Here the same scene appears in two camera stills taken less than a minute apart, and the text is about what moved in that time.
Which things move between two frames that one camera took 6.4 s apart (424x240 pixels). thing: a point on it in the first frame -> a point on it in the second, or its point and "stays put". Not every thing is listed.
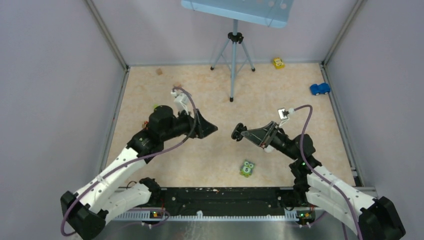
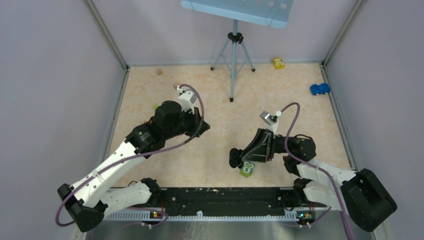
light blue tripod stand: x=234 y=37 stays put
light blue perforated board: x=273 y=13 stays put
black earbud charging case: x=236 y=134 -> x=235 y=158
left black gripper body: x=183 y=125 stays put
